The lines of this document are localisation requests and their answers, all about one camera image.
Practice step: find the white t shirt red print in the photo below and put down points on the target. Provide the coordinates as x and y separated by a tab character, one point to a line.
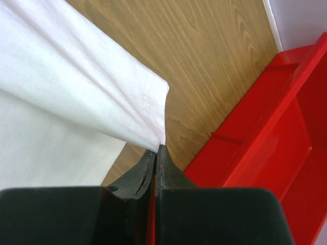
71	98

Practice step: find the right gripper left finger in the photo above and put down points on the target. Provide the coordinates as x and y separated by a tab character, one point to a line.
119	213

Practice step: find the red plastic bin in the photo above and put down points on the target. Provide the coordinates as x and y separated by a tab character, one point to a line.
275	138

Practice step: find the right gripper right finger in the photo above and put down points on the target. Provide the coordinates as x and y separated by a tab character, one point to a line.
188	214

